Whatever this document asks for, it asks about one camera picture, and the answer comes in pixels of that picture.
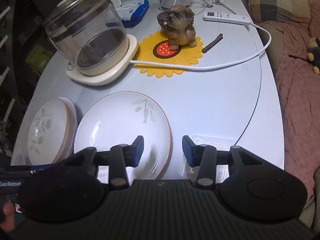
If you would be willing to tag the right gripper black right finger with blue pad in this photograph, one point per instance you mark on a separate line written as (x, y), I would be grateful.
(203, 157)

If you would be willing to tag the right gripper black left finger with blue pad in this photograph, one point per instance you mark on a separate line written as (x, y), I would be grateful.
(121, 157)

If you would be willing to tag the plate with grey branch print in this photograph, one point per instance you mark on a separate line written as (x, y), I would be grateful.
(118, 119)

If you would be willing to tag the plate with pink rose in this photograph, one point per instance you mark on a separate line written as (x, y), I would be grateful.
(72, 125)

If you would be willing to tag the plate with green leaf print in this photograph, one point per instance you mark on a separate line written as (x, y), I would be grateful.
(47, 132)

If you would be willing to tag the white bowl bottom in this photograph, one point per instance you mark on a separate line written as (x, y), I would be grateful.
(21, 160)

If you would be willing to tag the person's hand holding device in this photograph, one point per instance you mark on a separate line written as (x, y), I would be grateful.
(8, 222)

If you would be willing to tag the clear plastic tray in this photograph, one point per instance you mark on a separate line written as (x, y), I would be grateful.
(223, 158)

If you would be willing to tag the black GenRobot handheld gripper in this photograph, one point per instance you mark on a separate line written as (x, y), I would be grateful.
(47, 176)

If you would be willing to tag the cream kettle heating base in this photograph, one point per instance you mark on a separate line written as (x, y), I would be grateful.
(109, 70)

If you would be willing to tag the round grey lazy susan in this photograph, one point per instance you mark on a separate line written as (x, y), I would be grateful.
(217, 104)

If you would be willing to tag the yellow sunflower mat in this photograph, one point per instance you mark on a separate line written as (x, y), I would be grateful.
(155, 48)

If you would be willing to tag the olive green jacket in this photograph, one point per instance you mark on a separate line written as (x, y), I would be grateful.
(310, 216)

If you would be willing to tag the pink sofa blanket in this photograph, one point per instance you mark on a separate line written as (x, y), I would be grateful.
(298, 90)

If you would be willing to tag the green stacked plastic stools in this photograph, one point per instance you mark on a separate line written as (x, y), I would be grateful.
(38, 58)

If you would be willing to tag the glass electric kettle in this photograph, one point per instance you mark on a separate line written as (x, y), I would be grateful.
(85, 32)

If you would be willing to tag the brown dog figurine with basket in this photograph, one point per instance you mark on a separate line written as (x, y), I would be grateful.
(177, 23)

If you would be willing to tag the white power strip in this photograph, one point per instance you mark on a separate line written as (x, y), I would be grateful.
(226, 18)

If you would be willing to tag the blue tissue pack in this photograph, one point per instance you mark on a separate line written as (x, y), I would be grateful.
(132, 12)

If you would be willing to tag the black plush toy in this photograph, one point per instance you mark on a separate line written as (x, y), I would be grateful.
(313, 54)

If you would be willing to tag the white plug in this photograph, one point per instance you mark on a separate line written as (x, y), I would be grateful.
(222, 3)

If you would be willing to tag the plaid pillow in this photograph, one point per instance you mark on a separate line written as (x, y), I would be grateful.
(294, 12)

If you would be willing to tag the white ladder shelf with garlands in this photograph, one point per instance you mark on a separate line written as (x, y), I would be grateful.
(10, 103)

